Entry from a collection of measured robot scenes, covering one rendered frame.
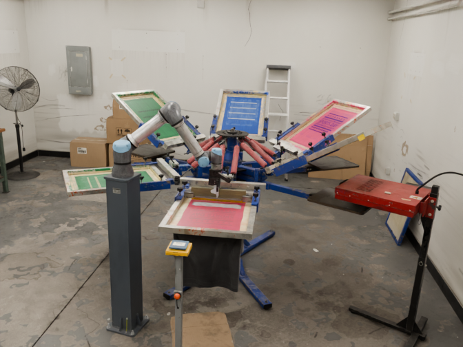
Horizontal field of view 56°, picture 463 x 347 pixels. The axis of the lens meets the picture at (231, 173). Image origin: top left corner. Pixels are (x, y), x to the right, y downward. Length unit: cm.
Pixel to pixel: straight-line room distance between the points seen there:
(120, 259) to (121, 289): 24
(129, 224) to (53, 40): 539
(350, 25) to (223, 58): 200
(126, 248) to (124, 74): 482
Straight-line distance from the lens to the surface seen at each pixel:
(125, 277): 332
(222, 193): 324
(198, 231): 274
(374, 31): 731
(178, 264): 264
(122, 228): 315
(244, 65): 721
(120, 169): 303
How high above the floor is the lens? 212
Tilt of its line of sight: 17 degrees down
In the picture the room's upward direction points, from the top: 2 degrees clockwise
